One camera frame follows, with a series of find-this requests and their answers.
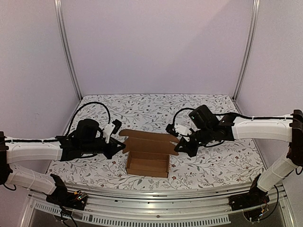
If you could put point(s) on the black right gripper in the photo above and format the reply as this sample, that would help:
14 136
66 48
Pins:
189 142

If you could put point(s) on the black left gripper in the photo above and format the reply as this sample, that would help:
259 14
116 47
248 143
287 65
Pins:
113 149

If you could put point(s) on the brown cardboard box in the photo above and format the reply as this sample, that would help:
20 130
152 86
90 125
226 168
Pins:
148 152

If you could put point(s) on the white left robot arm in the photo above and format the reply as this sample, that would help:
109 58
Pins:
60 148

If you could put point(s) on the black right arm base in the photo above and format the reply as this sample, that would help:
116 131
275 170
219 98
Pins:
253 197

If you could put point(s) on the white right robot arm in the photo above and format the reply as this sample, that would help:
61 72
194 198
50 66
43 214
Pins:
230 148

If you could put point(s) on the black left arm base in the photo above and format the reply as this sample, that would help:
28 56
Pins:
63 198

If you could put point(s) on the floral patterned table mat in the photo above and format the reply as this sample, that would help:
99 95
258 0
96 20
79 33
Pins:
149 113

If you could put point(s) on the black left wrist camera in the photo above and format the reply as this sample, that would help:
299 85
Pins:
87 129

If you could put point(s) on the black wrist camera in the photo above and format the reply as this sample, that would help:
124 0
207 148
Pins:
87 129
202 118

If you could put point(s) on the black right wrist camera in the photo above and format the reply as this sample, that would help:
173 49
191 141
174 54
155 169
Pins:
202 118

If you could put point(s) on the aluminium front table rail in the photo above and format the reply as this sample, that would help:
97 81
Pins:
107 207

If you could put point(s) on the left aluminium frame post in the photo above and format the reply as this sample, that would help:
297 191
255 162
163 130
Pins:
66 48

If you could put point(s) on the aluminium frame post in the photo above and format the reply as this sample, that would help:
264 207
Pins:
248 48
66 48

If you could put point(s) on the right aluminium frame post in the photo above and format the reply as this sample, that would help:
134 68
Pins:
248 48

